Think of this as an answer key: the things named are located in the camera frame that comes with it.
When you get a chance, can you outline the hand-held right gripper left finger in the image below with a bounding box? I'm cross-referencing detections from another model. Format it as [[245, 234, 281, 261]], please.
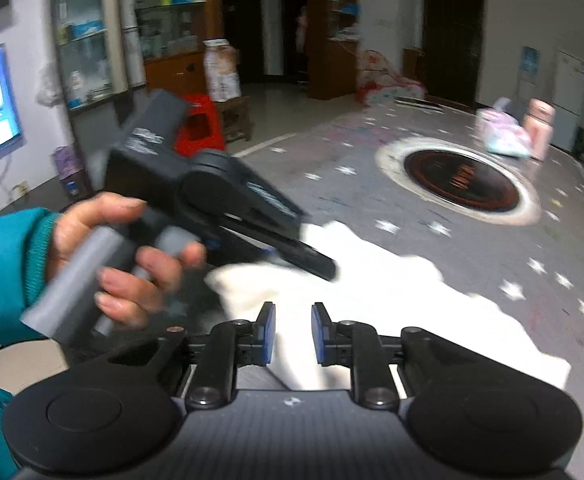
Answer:
[[107, 301, 277, 410]]

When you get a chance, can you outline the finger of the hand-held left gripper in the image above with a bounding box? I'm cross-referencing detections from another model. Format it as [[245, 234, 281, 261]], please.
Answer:
[[222, 214, 339, 282]]

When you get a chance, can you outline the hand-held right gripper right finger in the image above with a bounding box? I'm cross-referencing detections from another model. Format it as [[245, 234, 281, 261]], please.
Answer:
[[311, 302, 473, 410]]

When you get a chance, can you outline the cream long-sleeve shirt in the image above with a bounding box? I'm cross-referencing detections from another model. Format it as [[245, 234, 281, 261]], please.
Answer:
[[207, 220, 572, 393]]

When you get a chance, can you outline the person's left forearm teal sleeve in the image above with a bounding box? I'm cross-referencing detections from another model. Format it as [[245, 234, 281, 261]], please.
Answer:
[[0, 207, 62, 352]]

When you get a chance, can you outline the person's left hand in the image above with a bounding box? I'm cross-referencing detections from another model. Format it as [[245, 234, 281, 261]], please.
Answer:
[[52, 194, 208, 327]]

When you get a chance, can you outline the red plastic stool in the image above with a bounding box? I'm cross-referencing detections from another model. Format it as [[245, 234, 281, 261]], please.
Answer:
[[174, 94, 228, 158]]

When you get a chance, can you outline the small wooden stool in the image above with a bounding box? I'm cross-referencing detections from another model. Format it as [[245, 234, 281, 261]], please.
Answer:
[[219, 96, 253, 143]]

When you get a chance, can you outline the grey star-print table cover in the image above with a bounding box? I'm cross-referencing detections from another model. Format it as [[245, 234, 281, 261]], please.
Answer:
[[222, 102, 584, 411]]

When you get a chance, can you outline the printed paper bag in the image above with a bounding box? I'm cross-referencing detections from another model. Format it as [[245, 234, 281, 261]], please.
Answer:
[[203, 39, 243, 103]]

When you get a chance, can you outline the purple gift bag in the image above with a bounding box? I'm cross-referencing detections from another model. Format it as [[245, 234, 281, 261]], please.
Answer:
[[54, 145, 90, 198]]

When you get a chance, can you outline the white glass display cabinet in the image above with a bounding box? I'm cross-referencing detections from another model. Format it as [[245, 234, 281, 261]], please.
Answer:
[[49, 0, 213, 111]]

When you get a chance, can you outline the round black induction cooktop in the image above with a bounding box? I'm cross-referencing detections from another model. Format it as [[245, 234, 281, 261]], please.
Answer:
[[376, 136, 543, 226]]

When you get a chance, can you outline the pink patterned play tent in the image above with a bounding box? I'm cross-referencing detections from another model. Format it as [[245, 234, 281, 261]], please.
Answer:
[[356, 50, 428, 107]]

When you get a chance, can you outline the dark wooden shelf unit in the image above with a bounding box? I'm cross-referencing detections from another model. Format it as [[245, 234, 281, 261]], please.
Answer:
[[307, 0, 363, 101]]

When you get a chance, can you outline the pastel wet wipes pack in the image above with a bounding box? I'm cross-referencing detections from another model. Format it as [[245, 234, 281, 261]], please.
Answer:
[[476, 97, 532, 158]]

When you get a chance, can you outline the dark wooden door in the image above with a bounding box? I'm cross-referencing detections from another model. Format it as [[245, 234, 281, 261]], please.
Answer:
[[422, 0, 486, 108]]

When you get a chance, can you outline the pink insulated bottle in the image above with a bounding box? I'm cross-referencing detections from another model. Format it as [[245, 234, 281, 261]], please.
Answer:
[[524, 99, 556, 162]]

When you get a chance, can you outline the water dispenser with blue jug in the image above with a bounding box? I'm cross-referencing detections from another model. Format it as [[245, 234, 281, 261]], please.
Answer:
[[519, 46, 542, 111]]

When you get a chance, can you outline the white refrigerator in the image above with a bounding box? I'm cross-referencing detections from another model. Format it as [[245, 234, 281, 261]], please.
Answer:
[[552, 50, 584, 153]]

